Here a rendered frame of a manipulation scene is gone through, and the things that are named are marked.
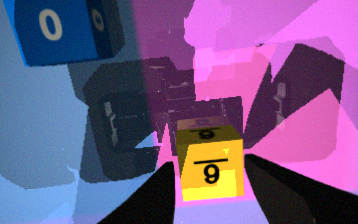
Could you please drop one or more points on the blue block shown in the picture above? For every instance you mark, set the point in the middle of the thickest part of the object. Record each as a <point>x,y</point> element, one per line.
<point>59,32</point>

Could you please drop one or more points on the yellow block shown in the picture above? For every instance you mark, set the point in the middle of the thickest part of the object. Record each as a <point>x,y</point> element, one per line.
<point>210,162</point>

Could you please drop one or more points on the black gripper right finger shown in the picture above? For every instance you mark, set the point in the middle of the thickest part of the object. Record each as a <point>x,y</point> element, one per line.
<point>287,197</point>

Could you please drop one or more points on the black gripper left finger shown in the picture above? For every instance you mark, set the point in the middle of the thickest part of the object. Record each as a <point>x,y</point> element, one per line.
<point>152,203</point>

